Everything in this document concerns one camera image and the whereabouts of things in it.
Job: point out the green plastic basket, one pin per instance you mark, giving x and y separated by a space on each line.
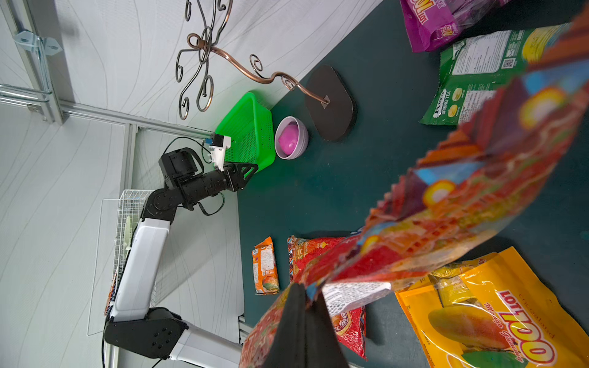
249 125

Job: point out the red candy bag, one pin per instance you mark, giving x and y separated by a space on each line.
313 260
461 194

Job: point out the orange snack packet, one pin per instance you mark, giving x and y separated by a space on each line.
265 273

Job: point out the green tea snack packet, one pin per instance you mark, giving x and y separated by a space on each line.
472 70

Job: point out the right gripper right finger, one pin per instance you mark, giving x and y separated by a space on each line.
322 348

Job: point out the horizontal aluminium rail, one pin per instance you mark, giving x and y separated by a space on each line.
25 96

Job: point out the purple snack bag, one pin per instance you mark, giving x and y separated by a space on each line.
431 24

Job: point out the small pink bowl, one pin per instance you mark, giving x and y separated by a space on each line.
291 138

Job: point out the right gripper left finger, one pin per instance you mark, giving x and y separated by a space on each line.
289 346

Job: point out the metal jewelry tree stand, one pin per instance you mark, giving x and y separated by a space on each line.
330 105

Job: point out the white wire wall basket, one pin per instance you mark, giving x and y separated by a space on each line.
118 219

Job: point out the yellow mango candy bag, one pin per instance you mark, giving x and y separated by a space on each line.
492 312

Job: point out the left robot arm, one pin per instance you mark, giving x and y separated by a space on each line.
157 333

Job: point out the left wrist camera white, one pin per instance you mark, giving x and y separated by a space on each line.
218 144

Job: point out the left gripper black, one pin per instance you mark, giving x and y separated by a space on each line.
233 177

